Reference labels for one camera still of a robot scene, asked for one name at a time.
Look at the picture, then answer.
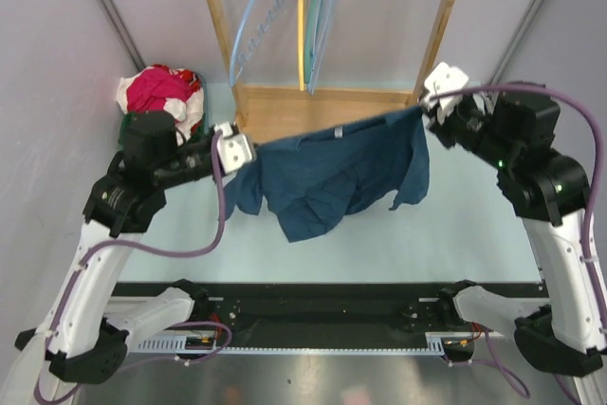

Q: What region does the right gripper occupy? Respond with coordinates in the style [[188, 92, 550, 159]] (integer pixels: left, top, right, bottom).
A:
[[419, 95, 516, 171]]

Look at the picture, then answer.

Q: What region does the blue t-shirt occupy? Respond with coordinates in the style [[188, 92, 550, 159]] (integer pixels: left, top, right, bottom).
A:
[[225, 108, 430, 243]]

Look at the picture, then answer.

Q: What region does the light blue wire hanger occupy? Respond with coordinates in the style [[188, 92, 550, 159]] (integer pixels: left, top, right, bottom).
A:
[[305, 0, 338, 95]]

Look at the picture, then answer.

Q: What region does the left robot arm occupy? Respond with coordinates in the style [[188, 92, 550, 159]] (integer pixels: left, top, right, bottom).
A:
[[5, 111, 254, 400]]

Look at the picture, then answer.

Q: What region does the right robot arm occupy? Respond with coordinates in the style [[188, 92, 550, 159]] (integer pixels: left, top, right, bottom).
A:
[[422, 90, 606, 377]]

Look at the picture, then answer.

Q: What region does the light blue notched hanger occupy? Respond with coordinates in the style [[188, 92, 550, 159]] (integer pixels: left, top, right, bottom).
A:
[[228, 0, 297, 87]]

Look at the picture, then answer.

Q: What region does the yellow hanger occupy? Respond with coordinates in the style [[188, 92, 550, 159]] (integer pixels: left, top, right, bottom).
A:
[[297, 0, 306, 92]]

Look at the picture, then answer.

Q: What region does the teal hanger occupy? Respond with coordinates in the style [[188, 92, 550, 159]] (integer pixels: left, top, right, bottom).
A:
[[303, 0, 322, 86]]

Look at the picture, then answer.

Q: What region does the white garment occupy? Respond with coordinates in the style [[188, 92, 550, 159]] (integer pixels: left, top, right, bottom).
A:
[[115, 76, 206, 145]]

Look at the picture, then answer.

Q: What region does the green garment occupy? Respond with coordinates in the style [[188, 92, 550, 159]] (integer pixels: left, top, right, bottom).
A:
[[118, 112, 136, 149]]

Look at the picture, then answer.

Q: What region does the teal laundry basket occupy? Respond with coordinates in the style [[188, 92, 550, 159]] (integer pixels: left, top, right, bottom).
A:
[[118, 71, 210, 145]]

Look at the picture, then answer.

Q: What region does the pink garment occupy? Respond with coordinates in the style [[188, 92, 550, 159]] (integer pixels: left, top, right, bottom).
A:
[[126, 66, 193, 112]]

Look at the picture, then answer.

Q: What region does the red patterned garment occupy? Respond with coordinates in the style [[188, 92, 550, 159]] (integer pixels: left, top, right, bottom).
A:
[[169, 68, 202, 92]]

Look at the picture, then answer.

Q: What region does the wooden clothes rack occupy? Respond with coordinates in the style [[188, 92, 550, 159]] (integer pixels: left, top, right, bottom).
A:
[[206, 0, 455, 142]]

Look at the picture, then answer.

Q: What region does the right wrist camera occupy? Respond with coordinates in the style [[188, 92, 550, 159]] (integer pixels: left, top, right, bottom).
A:
[[418, 62, 469, 123]]

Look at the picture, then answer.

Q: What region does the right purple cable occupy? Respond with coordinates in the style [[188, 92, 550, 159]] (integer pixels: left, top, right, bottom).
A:
[[426, 82, 607, 344]]

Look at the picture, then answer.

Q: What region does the purple cable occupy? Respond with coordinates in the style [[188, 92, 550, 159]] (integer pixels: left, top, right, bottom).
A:
[[426, 82, 607, 344], [33, 132, 229, 404]]

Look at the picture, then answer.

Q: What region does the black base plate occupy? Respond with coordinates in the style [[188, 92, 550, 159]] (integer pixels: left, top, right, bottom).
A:
[[108, 280, 554, 347]]

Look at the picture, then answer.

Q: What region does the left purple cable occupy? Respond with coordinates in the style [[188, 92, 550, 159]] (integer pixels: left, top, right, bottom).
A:
[[33, 132, 229, 404]]

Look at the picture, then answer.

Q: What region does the white cable duct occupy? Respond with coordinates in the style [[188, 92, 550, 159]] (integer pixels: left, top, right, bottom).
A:
[[130, 332, 472, 357]]

